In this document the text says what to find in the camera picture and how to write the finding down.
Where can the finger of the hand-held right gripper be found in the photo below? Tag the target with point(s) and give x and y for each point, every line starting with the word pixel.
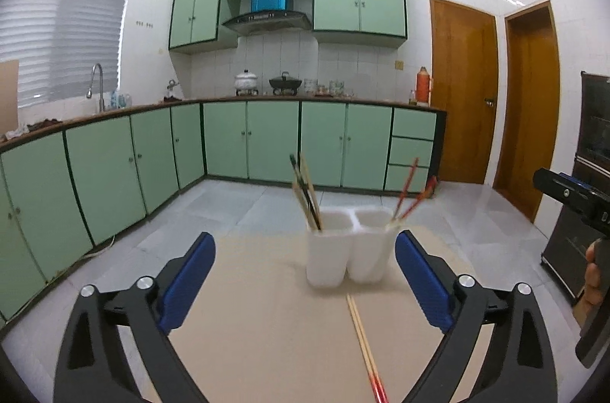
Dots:
pixel 572 188

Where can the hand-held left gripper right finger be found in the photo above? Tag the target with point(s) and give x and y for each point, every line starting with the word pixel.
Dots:
pixel 424 284

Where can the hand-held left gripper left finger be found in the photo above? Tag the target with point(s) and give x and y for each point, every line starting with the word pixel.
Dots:
pixel 186 284

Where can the white plastic utensil holder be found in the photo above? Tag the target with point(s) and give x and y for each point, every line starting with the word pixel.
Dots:
pixel 329 255

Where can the person's right hand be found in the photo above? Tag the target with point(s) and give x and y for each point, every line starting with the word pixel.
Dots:
pixel 593 274

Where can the black glass-front cabinet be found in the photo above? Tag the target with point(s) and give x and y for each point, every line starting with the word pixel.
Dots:
pixel 572 241

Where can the wooden door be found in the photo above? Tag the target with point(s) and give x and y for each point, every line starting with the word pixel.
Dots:
pixel 529 112
pixel 462 98

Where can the green lower kitchen cabinets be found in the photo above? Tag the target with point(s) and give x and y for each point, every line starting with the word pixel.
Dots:
pixel 95 174

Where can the orange thermos flask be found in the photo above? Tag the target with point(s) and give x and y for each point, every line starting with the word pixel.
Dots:
pixel 423 88

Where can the small bottle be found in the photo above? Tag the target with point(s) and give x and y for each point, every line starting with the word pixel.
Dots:
pixel 412 97

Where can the small figurine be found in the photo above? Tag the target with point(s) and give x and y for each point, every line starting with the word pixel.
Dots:
pixel 172 91

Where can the bottles beside faucet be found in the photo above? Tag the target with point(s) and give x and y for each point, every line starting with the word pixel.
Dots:
pixel 120 100

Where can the white cooking pot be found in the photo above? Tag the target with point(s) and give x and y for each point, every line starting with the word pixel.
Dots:
pixel 247 81

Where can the glass jar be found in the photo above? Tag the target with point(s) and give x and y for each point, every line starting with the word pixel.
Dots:
pixel 310 87
pixel 336 87

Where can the cloth on counter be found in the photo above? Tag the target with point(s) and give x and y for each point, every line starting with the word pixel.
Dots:
pixel 33 129

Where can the metal kitchen faucet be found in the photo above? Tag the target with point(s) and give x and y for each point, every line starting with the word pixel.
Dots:
pixel 99 79

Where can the black wok with lid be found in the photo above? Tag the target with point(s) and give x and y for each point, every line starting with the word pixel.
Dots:
pixel 286 83

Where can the cardboard sheet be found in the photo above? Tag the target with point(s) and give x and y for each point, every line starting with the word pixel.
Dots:
pixel 8 98

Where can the range hood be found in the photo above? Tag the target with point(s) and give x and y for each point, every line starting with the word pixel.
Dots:
pixel 267 21

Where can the white window blind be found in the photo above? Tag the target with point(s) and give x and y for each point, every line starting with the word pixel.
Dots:
pixel 66 26

